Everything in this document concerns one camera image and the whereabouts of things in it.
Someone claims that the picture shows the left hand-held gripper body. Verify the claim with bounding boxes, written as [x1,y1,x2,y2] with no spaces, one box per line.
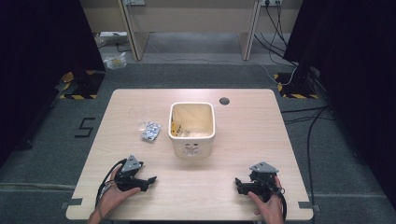
[114,154,149,192]

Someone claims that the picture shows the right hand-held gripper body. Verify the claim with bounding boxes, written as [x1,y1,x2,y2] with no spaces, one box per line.
[247,161,279,203]

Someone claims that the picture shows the silver blister pack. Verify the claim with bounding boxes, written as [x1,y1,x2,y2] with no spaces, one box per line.
[140,121,163,143]

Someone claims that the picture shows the cream plastic trash bin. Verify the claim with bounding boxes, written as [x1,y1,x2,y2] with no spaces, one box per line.
[167,102,217,161]

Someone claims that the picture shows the clear plastic cup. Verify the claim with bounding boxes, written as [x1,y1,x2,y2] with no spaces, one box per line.
[128,105,149,132]

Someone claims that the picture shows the person's left hand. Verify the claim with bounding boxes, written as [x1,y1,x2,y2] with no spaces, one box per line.
[98,166,142,219]

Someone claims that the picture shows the person's right hand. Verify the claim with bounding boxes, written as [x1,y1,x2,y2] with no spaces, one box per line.
[247,176,285,224]

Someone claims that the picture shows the yellow packet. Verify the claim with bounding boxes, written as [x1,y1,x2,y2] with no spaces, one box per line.
[170,120,183,138]

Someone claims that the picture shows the black stand with striped base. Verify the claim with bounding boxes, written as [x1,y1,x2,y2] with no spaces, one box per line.
[273,59,320,100]
[58,69,106,101]

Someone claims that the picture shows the clear plastic bag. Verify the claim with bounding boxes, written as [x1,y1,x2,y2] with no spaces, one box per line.
[103,51,128,70]

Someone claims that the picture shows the white power strip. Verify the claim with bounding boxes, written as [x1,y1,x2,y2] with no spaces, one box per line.
[98,30,129,40]

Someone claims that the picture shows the black curtain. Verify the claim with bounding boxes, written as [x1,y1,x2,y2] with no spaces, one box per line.
[283,0,396,211]
[0,0,106,167]

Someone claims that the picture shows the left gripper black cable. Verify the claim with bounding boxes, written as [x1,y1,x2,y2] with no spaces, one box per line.
[94,158,129,216]

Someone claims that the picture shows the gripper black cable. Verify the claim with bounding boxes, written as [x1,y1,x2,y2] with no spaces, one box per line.
[94,158,129,216]
[270,186,288,222]

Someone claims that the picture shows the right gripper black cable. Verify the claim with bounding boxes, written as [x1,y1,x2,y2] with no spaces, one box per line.
[270,186,288,222]

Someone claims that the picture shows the black floor cables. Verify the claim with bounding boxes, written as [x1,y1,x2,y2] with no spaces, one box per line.
[279,105,336,224]

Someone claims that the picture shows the black cable bundle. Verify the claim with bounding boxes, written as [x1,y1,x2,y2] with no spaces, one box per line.
[252,2,301,68]

